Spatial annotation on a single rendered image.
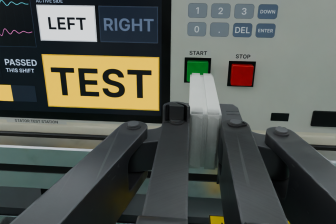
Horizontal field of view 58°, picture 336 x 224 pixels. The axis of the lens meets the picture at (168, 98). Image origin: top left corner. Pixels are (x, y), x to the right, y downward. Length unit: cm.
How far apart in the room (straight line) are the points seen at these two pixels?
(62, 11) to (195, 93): 16
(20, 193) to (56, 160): 26
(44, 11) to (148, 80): 11
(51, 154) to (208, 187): 14
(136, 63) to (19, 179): 16
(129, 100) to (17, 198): 33
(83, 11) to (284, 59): 17
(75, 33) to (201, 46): 11
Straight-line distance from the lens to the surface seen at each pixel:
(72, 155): 29
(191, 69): 26
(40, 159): 30
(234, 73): 26
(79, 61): 28
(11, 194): 56
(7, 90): 32
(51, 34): 29
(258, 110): 29
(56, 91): 30
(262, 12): 26
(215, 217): 28
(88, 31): 27
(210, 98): 16
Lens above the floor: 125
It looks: 20 degrees down
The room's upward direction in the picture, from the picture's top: 1 degrees clockwise
